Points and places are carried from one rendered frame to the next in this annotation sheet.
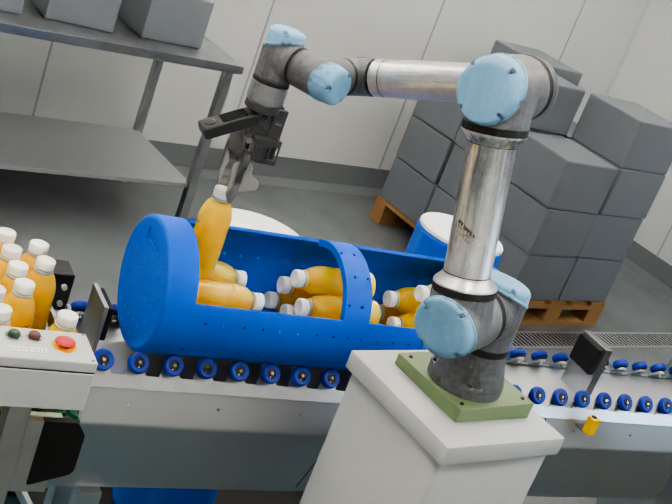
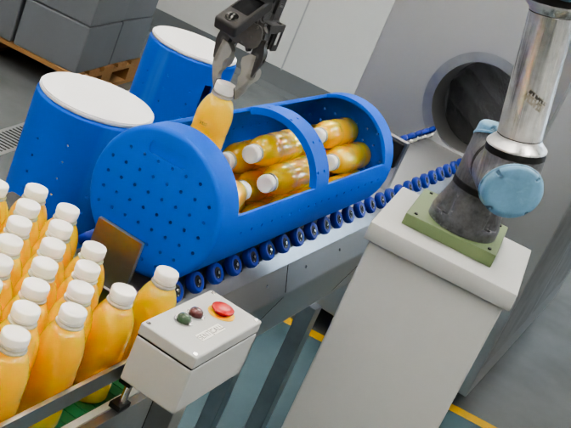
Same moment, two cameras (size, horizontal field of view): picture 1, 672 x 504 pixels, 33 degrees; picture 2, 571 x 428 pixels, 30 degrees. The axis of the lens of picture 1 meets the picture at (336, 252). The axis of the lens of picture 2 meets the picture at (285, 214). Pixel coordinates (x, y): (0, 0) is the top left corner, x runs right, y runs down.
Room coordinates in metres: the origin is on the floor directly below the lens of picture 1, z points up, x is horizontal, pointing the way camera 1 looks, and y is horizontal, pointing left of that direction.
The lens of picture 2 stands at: (0.55, 1.25, 1.83)
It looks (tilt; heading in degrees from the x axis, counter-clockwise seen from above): 20 degrees down; 322
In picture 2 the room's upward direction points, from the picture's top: 23 degrees clockwise
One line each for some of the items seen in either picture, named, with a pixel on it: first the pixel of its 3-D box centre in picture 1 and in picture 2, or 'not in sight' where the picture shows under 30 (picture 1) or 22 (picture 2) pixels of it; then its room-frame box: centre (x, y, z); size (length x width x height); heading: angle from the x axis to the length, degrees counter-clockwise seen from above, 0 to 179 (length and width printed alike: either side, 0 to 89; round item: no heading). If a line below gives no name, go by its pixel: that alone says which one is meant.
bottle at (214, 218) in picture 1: (209, 233); (206, 134); (2.13, 0.26, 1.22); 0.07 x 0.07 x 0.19
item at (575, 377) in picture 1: (584, 365); (382, 159); (2.75, -0.72, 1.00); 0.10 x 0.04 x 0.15; 33
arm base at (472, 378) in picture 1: (472, 359); (472, 204); (2.00, -0.32, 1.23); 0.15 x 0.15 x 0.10
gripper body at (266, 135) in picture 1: (257, 131); (260, 16); (2.15, 0.23, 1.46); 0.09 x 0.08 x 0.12; 122
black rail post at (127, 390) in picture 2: not in sight; (127, 385); (1.73, 0.48, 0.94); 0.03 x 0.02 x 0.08; 123
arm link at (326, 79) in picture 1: (323, 77); not in sight; (2.11, 0.14, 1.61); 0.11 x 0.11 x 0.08; 61
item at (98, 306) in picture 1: (96, 321); (113, 258); (2.04, 0.40, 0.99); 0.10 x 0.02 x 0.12; 33
